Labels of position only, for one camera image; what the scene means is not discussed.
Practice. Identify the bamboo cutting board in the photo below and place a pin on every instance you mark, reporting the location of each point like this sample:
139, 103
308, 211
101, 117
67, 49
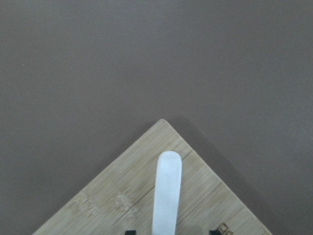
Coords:
121, 197

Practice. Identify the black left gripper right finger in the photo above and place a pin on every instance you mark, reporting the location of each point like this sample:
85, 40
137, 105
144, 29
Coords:
214, 232

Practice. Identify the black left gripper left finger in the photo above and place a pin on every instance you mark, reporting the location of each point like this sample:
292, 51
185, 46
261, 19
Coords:
130, 232

